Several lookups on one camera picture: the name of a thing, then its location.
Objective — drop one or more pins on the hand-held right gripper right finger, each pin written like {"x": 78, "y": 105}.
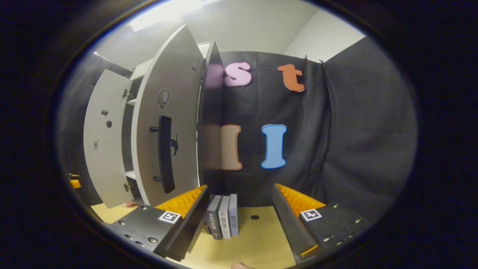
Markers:
{"x": 291, "y": 224}

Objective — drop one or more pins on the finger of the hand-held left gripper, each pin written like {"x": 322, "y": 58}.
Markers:
{"x": 75, "y": 183}

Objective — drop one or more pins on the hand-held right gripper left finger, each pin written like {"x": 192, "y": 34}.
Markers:
{"x": 194, "y": 220}

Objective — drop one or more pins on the white shoe cabinet door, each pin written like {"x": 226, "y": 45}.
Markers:
{"x": 108, "y": 157}
{"x": 186, "y": 112}

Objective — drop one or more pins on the white shoe cabinet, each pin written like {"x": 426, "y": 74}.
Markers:
{"x": 211, "y": 112}

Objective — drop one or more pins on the white cabinet shelf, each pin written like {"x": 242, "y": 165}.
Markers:
{"x": 130, "y": 174}
{"x": 131, "y": 101}

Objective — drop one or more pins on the blue-grey book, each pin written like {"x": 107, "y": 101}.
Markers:
{"x": 233, "y": 216}

